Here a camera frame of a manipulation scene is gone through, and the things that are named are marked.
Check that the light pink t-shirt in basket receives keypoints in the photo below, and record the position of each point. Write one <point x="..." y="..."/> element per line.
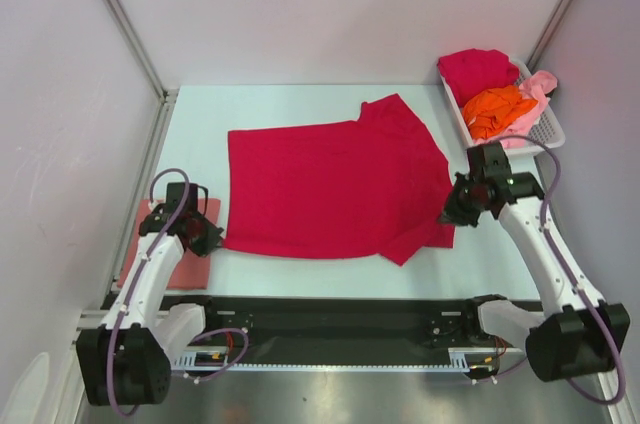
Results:
<point x="537" y="87"/>

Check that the left aluminium corner post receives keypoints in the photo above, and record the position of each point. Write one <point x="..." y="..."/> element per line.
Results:
<point x="133" y="41"/>

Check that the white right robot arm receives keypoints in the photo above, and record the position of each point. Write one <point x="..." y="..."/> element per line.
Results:
<point x="577" y="333"/>

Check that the folded salmon pink t-shirt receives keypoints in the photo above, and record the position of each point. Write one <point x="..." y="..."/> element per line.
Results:
<point x="192" y="272"/>

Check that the aluminium front frame rail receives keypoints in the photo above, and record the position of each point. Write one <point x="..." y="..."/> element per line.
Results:
<point x="91" y="327"/>

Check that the orange t-shirt in basket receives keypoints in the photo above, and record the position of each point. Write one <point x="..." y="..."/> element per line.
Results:
<point x="493" y="110"/>

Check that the crimson red t-shirt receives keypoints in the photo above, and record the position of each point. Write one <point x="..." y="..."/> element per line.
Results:
<point x="375" y="185"/>

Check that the crimson t-shirt in basket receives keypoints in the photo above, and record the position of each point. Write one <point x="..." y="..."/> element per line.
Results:
<point x="472" y="71"/>

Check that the right aluminium corner post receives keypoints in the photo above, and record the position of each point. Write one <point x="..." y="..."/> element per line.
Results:
<point x="549" y="31"/>

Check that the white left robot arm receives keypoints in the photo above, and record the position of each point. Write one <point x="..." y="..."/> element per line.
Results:
<point x="126" y="360"/>

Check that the left aluminium side rail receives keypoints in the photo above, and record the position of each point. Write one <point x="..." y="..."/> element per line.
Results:
<point x="150" y="158"/>

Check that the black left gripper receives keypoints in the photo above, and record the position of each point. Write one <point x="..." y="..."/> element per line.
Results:
<point x="210" y="242"/>

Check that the aluminium side rail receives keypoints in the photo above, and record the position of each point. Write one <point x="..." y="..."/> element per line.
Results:
<point x="569" y="284"/>
<point x="150" y="158"/>

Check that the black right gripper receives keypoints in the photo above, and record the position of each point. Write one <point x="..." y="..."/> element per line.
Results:
<point x="452" y="214"/>

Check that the white plastic laundry basket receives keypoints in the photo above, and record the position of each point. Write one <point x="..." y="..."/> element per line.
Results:
<point x="545" y="129"/>

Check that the aluminium corner post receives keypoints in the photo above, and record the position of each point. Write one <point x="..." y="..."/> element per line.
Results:
<point x="549" y="31"/>
<point x="133" y="41"/>

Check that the right aluminium side rail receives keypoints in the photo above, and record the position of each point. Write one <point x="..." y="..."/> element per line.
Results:
<point x="569" y="284"/>

